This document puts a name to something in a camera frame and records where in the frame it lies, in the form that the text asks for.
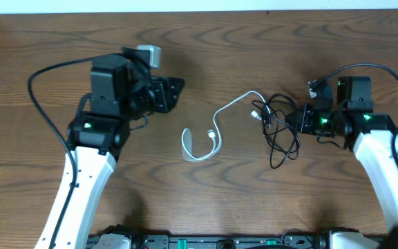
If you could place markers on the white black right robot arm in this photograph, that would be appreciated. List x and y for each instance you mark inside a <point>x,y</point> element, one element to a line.
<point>370,136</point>

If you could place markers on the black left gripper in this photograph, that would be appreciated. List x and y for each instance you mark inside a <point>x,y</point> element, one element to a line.
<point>162,93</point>

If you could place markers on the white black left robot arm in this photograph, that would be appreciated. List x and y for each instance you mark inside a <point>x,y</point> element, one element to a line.
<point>122,90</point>

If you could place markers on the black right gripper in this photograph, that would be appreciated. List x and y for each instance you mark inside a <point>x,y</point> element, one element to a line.
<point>302,119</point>

